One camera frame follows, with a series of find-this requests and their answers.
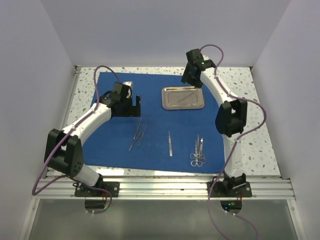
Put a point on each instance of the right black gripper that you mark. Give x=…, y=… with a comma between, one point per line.
x=186, y=78

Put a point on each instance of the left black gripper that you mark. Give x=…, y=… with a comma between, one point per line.
x=133, y=111

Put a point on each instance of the broad steel tweezers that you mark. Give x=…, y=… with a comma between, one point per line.
x=137, y=128

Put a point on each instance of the fine steel tweezers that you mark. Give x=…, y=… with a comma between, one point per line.
x=142, y=135

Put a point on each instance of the blue surgical drape cloth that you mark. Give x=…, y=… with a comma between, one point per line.
x=108, y=146

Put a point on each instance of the steel scissors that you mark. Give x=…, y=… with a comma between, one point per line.
x=196, y=164

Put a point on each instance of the steel hemostat forceps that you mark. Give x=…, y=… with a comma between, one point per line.
x=200, y=150

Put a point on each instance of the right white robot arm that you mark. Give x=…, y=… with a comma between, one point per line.
x=230, y=120

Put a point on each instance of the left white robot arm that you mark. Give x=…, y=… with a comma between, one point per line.
x=64, y=148

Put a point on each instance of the stainless steel instrument tray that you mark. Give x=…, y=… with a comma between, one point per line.
x=172, y=94

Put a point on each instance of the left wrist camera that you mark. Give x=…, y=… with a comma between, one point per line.
x=129, y=83

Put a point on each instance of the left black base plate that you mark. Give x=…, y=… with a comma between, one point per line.
x=105, y=188

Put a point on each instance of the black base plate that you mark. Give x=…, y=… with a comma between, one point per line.
x=105, y=188
x=242, y=191

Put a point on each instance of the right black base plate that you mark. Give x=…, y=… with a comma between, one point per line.
x=242, y=191

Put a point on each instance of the aluminium mounting rail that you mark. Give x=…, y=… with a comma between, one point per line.
x=176, y=188

